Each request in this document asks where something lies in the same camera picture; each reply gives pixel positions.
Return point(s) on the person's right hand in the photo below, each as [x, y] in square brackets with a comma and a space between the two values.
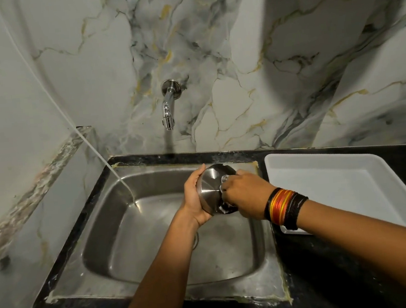
[247, 194]

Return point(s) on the person's left hand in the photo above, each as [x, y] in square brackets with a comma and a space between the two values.
[193, 203]

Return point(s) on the person's right fingers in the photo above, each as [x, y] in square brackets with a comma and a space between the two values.
[228, 192]

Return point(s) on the person's left thumb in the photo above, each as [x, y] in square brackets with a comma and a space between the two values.
[198, 176]

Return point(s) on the steel wool scrubber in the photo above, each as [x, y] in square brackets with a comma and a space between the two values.
[224, 182]

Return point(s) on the stainless steel bowl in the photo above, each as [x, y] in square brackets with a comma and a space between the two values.
[210, 191]

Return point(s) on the person's left forearm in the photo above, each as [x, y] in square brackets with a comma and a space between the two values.
[162, 279]

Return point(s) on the person's right forearm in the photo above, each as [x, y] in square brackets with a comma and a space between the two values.
[372, 246]

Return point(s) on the red and black thread wristbands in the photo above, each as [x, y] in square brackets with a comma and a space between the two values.
[284, 207]

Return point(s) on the stainless steel sink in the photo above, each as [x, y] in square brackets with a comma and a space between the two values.
[168, 235]

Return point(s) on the white plastic tray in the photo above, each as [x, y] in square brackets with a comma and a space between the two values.
[344, 188]

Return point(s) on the chrome wall tap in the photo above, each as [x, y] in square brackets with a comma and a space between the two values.
[168, 103]

